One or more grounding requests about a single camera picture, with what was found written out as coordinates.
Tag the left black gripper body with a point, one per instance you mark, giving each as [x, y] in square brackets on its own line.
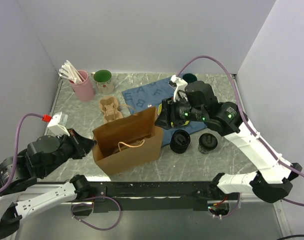
[69, 148]

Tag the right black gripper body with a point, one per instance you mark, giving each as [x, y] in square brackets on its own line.
[181, 111]

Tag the stack of black lids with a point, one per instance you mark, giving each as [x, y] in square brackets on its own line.
[180, 141]

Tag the brown paper bag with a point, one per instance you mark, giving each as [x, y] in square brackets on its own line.
[130, 128]

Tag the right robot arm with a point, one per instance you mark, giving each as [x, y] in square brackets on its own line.
[272, 179]

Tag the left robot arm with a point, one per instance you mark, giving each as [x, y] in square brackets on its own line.
[37, 161]

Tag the yellow green dotted plate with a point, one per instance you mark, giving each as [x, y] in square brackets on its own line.
[159, 110]

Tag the blue letter print cloth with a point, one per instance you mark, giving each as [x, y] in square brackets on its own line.
[151, 95]

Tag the dark teal mug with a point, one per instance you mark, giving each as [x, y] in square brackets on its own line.
[189, 78]

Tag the cardboard cup carrier tray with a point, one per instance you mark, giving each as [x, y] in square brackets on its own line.
[109, 106]

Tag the pink straw holder cup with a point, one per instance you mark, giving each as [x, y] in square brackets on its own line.
[84, 91]

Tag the green inside ceramic mug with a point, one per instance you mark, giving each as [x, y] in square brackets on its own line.
[104, 82]

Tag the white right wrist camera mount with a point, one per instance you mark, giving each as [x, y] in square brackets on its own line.
[178, 84]

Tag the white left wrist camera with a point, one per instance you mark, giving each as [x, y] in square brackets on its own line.
[56, 123]

